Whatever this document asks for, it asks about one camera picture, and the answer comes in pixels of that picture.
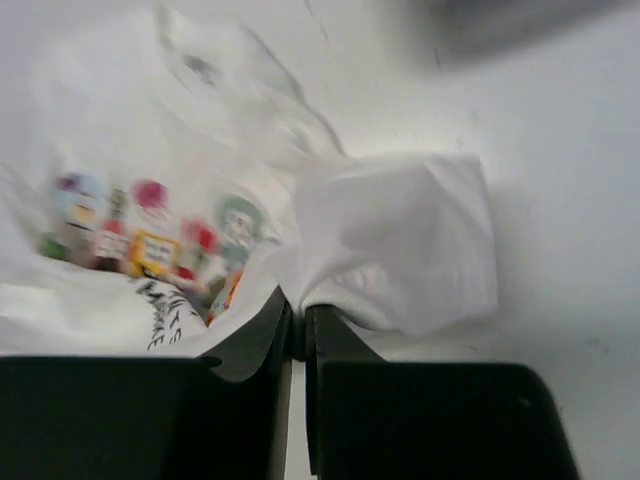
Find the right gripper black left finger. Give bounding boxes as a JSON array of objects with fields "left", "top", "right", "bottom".
[{"left": 1, "top": 292, "right": 292, "bottom": 479}]

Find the white cartoon print t-shirt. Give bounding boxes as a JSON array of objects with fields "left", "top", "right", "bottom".
[{"left": 1, "top": 1, "right": 498, "bottom": 357}]

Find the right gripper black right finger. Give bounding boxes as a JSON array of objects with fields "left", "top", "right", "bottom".
[{"left": 305, "top": 306, "right": 579, "bottom": 479}]

